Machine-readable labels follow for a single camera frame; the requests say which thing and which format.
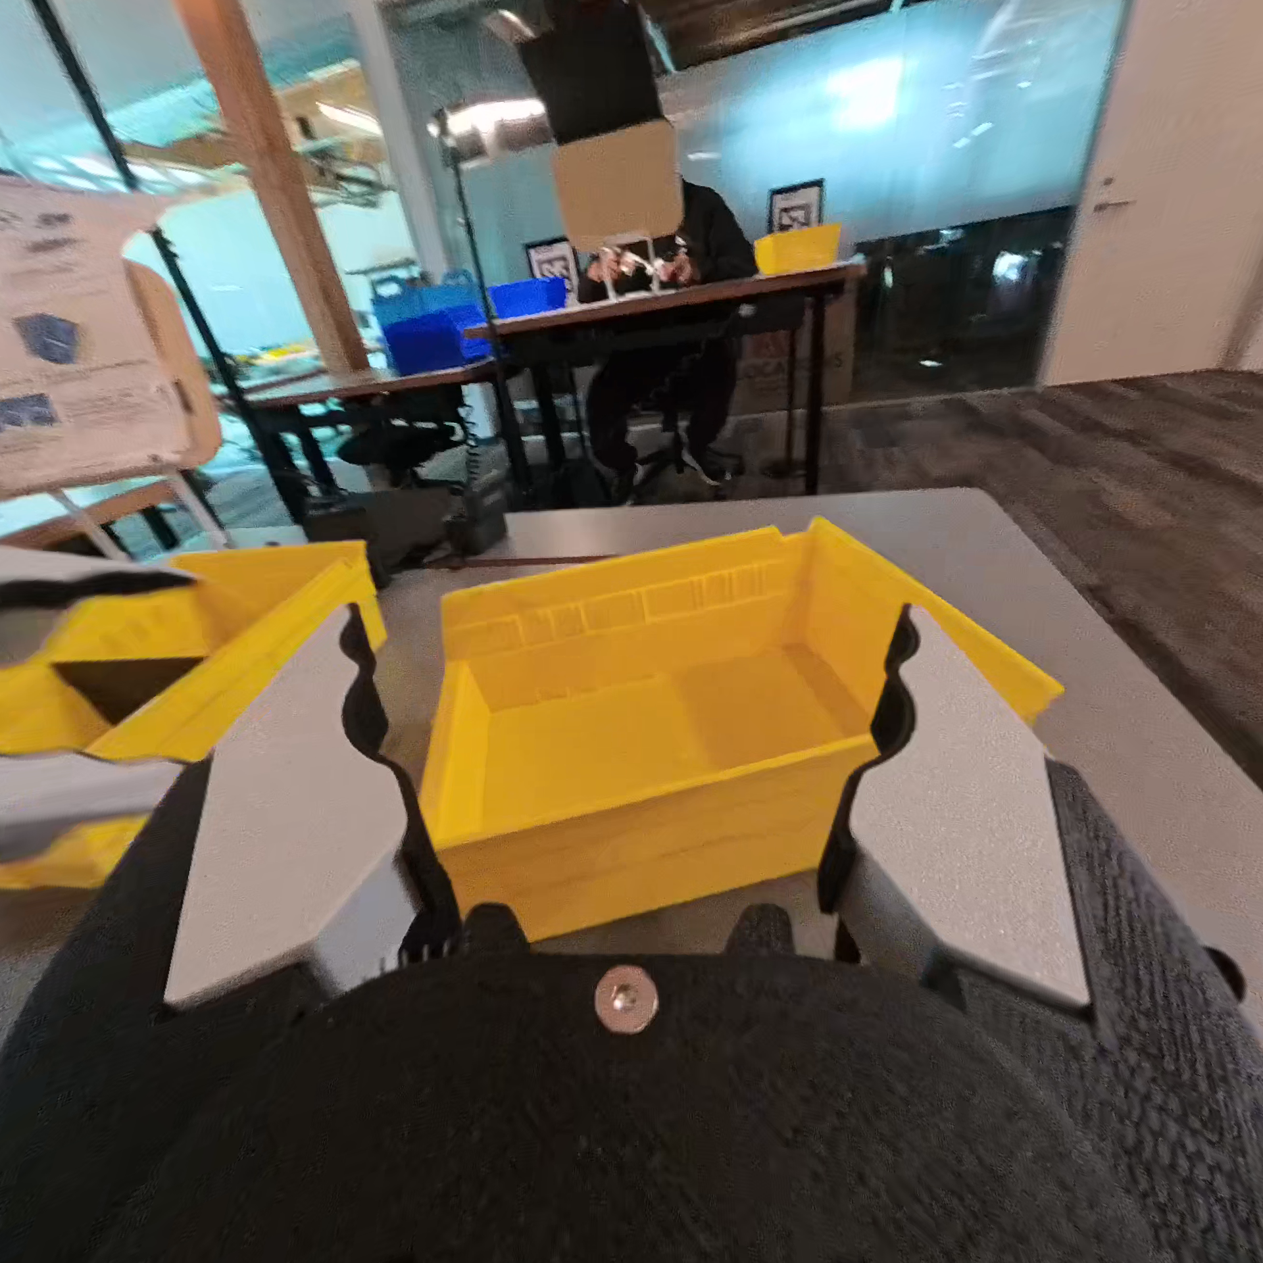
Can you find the large blue plastic crate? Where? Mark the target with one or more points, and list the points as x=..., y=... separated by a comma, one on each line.
x=425, y=330

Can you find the brown table with black legs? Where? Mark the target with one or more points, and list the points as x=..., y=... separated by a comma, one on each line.
x=345, y=383

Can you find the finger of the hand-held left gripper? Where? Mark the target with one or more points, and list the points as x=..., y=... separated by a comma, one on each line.
x=70, y=794
x=59, y=568

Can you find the small blue plastic bin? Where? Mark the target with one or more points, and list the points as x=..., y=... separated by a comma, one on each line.
x=528, y=297

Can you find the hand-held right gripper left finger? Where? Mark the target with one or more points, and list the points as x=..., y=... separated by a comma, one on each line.
x=287, y=809

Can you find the white door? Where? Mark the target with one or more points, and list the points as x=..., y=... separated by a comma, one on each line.
x=1165, y=198

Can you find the black office chair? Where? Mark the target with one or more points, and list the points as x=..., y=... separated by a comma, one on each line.
x=405, y=439

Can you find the yellow plastic bin with dividers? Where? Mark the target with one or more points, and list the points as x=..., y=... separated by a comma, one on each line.
x=257, y=592

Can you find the small yellow bin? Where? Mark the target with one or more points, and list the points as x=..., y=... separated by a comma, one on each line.
x=798, y=252

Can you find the wooden post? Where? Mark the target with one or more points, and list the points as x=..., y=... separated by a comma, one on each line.
x=276, y=198

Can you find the printed paper sheet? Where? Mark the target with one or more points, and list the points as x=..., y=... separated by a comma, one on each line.
x=79, y=327

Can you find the framed printed tag sign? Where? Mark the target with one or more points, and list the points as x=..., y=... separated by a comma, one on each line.
x=549, y=265
x=796, y=207

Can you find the dark wooden desk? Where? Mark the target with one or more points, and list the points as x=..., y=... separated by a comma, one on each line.
x=691, y=293

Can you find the cardboard box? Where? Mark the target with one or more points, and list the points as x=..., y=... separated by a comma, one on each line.
x=794, y=366

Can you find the black light stand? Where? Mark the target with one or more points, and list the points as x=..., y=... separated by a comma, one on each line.
x=474, y=248

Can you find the black stand pole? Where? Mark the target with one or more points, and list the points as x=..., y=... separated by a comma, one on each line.
x=197, y=306

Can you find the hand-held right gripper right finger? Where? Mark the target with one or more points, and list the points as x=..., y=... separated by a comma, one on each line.
x=968, y=809

